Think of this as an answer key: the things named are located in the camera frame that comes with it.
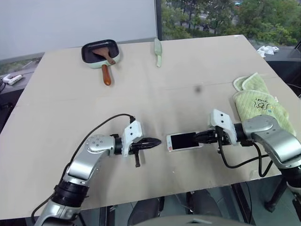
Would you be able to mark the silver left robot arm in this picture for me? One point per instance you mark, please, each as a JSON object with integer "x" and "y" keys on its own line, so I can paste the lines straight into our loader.
{"x": 82, "y": 162}

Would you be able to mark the black window post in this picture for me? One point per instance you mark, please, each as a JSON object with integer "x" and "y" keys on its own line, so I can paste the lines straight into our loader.
{"x": 159, "y": 18}

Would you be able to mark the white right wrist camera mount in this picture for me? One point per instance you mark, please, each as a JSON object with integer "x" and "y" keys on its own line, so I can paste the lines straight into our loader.
{"x": 221, "y": 120}

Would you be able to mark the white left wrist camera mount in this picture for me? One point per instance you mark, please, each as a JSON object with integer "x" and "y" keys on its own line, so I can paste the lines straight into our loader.
{"x": 131, "y": 136}

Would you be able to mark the dark side desk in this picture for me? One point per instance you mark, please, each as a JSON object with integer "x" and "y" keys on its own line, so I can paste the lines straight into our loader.
{"x": 285, "y": 63}

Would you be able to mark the dark side table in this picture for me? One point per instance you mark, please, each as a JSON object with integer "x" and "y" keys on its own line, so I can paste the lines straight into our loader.
{"x": 10, "y": 99}

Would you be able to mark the white board panel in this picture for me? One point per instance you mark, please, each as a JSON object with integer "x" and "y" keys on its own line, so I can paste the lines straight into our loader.
{"x": 70, "y": 21}

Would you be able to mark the green terry towel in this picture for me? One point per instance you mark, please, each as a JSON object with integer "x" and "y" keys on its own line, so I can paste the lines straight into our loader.
{"x": 256, "y": 103}

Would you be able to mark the green plastic scoop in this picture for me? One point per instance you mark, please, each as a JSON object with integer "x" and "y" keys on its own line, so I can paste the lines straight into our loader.
{"x": 158, "y": 50}

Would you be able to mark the grey rounded robot body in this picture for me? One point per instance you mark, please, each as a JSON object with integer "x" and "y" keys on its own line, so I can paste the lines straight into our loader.
{"x": 195, "y": 220}

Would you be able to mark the black table frame leg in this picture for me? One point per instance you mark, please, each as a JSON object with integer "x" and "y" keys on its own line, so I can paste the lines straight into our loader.
{"x": 242, "y": 202}

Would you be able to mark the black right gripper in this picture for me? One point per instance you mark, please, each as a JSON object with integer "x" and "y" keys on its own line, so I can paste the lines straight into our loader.
{"x": 223, "y": 137}

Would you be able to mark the dark rounded shape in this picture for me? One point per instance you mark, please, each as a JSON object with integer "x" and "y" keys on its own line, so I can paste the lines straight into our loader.
{"x": 204, "y": 202}
{"x": 145, "y": 212}

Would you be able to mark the brown wooden spatula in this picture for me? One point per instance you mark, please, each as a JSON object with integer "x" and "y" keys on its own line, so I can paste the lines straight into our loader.
{"x": 103, "y": 54}

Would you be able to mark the white power strip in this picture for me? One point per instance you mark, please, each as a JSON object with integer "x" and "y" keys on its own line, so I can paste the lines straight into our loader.
{"x": 14, "y": 78}

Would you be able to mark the black stand leg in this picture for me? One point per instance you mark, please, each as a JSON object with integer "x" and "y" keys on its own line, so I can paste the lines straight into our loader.
{"x": 276, "y": 195}

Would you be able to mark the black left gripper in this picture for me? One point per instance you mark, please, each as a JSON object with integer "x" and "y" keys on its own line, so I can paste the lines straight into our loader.
{"x": 137, "y": 157}

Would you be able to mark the mint green square frying pan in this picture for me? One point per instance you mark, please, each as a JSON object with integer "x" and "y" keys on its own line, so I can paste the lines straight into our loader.
{"x": 92, "y": 64}

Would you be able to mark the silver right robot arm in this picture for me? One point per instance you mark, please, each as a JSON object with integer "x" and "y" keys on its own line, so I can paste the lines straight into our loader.
{"x": 268, "y": 136}

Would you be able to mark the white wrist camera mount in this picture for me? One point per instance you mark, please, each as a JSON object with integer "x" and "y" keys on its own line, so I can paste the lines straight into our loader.
{"x": 221, "y": 120}
{"x": 131, "y": 136}

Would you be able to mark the white smartphone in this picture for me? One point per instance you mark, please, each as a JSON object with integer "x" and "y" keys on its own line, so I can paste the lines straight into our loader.
{"x": 181, "y": 141}

